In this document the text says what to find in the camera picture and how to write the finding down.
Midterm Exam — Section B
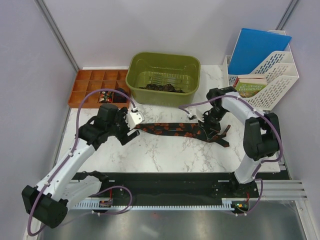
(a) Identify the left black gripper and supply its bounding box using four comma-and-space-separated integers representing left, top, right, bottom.
107, 107, 140, 145

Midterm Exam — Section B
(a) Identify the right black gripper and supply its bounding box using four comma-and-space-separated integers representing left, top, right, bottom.
198, 106, 228, 140

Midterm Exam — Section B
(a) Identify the black orange floral tie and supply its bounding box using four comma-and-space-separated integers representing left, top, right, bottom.
135, 121, 230, 148

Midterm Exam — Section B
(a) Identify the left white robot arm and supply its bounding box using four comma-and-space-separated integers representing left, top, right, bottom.
21, 103, 145, 229

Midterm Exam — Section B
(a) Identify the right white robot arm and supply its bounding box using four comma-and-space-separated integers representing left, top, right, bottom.
201, 86, 283, 197

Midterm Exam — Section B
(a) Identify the rolled dark navy tie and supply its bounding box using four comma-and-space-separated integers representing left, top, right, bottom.
112, 87, 128, 103

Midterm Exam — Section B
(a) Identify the rolled colourful floral tie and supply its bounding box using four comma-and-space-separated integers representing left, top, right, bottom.
98, 91, 114, 104

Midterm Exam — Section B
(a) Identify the green treehouse book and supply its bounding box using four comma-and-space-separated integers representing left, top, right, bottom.
233, 74, 268, 98

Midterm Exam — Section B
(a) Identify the dark tie in basin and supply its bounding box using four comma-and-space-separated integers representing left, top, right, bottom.
139, 83, 185, 93

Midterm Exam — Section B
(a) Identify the olive green plastic basin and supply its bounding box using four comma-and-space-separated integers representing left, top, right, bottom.
125, 52, 201, 107

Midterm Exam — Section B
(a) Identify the orange compartment tray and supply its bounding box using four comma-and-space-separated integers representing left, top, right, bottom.
68, 69, 131, 109

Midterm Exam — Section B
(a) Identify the white file organizer rack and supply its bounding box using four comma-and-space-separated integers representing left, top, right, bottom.
222, 30, 299, 111

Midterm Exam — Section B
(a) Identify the blue folder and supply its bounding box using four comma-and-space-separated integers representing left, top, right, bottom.
228, 28, 292, 75

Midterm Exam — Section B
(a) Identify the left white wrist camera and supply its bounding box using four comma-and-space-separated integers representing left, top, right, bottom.
126, 109, 145, 130

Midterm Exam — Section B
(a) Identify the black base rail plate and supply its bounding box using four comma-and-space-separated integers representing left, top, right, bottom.
73, 171, 259, 205

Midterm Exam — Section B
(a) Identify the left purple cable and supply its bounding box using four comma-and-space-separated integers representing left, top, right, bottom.
26, 88, 138, 236

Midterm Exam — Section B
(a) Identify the grey slotted cable duct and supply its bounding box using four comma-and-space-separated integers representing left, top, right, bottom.
72, 198, 249, 211

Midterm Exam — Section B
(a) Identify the aluminium frame rail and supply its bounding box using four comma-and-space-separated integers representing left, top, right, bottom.
34, 178, 310, 200

